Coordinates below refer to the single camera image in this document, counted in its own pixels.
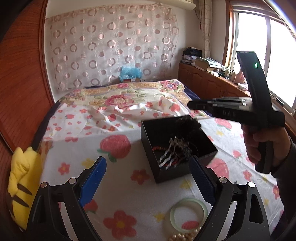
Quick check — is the window with frame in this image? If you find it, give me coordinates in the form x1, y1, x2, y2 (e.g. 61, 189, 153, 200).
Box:
229, 1, 295, 112

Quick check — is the pearl necklace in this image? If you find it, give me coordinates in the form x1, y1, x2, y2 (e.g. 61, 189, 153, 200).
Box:
167, 227, 201, 241

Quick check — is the clutter pile on counter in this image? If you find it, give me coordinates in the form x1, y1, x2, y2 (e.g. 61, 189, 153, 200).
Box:
181, 47, 222, 72

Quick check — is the pink bottle on counter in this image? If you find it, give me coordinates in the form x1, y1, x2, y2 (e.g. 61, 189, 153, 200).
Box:
234, 70, 245, 84

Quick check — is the person's right hand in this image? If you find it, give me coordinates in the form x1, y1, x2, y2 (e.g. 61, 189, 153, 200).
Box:
241, 125, 291, 167

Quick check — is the floral bed quilt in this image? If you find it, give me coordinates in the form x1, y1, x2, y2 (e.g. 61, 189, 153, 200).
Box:
55, 79, 209, 119

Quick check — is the black jewelry box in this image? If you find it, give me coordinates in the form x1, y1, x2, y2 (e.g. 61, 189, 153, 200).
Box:
140, 115, 218, 184

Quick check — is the silver wavy hair fork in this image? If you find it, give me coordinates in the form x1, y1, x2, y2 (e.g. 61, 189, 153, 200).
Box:
158, 140, 182, 170

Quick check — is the beige window curtain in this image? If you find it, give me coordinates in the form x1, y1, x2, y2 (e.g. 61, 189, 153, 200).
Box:
198, 0, 212, 58

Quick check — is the wooden cabinet counter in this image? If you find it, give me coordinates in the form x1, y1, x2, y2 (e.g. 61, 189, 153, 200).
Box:
177, 62, 296, 137

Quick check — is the blue plastic bag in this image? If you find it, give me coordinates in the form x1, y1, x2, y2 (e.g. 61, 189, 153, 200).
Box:
119, 66, 142, 82

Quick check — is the wall air conditioner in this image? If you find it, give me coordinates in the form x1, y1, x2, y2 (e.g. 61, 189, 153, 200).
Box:
157, 0, 196, 11

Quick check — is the white strawberry flower cloth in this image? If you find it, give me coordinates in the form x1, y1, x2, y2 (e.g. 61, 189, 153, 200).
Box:
40, 102, 283, 240

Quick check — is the pale green jade bangle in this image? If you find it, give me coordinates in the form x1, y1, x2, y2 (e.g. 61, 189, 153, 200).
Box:
163, 197, 208, 236

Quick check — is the pink circle patterned curtain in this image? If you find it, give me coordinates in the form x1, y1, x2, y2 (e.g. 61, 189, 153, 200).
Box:
45, 4, 179, 91

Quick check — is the yellow pikachu plush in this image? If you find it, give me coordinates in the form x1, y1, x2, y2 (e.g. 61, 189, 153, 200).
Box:
6, 147, 42, 230

